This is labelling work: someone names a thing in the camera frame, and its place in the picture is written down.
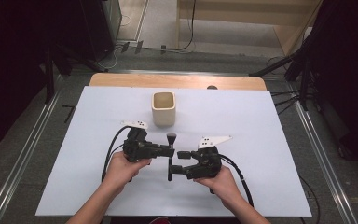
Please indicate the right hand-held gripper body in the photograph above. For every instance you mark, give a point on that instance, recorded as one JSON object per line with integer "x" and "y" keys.
{"x": 208, "y": 163}

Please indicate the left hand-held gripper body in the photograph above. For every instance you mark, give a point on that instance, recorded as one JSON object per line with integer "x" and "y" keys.
{"x": 136, "y": 149}

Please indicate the black makeup brush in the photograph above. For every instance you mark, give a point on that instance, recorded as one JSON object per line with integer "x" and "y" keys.
{"x": 171, "y": 137}

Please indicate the person's left hand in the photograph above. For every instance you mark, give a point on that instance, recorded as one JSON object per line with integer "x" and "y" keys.
{"x": 119, "y": 172}

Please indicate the person's right hand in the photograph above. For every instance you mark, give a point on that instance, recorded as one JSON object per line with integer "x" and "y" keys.
{"x": 225, "y": 186}

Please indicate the beige square cup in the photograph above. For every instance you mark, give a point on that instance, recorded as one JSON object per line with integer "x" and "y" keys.
{"x": 163, "y": 116}

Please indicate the white table mat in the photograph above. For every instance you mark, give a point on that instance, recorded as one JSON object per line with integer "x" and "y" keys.
{"x": 261, "y": 180}

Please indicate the person's dark clothing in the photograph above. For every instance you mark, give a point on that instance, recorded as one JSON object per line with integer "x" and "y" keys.
{"x": 130, "y": 221}

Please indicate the dark round table grommet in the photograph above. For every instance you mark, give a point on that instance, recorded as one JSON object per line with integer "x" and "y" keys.
{"x": 212, "y": 87}

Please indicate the black metal stand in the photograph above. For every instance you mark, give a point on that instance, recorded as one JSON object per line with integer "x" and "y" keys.
{"x": 49, "y": 81}

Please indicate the black tripod stand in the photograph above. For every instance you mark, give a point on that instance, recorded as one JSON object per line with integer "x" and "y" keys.
{"x": 273, "y": 66}

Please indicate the black cabinet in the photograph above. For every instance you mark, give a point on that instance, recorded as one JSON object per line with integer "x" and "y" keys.
{"x": 101, "y": 28}

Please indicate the light wooden shelf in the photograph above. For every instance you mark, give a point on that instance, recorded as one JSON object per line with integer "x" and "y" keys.
{"x": 292, "y": 34}

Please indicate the black curtain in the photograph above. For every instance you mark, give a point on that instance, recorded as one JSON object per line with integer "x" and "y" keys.
{"x": 348, "y": 77}
{"x": 9, "y": 62}

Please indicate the metal floor rail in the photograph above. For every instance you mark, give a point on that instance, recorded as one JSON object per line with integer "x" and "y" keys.
{"x": 183, "y": 72}
{"x": 31, "y": 146}
{"x": 322, "y": 155}

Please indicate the grey floor bracket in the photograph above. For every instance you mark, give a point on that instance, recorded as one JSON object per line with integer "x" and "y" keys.
{"x": 139, "y": 46}
{"x": 125, "y": 47}

